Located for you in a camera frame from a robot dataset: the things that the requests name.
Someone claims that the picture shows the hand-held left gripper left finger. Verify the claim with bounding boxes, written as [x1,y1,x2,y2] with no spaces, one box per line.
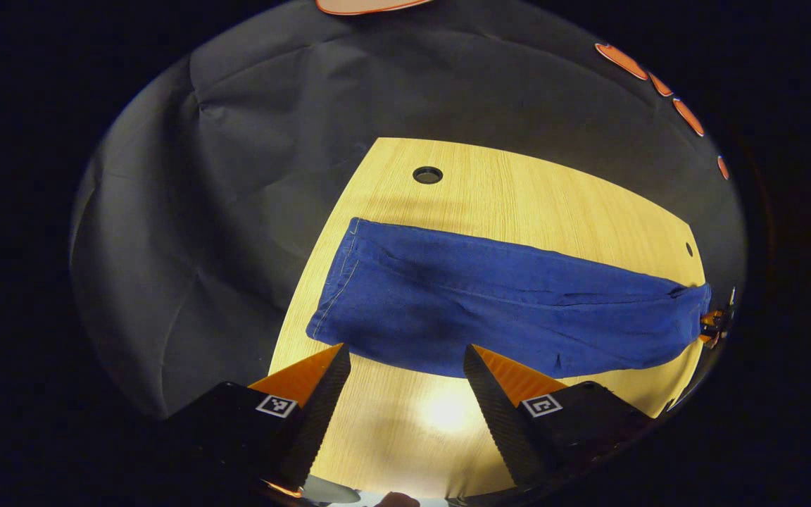
[163,342,352,497]

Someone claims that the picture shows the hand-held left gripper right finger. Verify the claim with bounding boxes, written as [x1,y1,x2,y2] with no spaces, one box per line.
[463,343,661,488]

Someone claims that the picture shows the blue denim jeans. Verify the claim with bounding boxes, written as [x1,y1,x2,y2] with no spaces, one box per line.
[306,217,713,380]

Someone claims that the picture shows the black backdrop cloth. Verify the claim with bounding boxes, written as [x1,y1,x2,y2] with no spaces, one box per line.
[70,0,748,423]

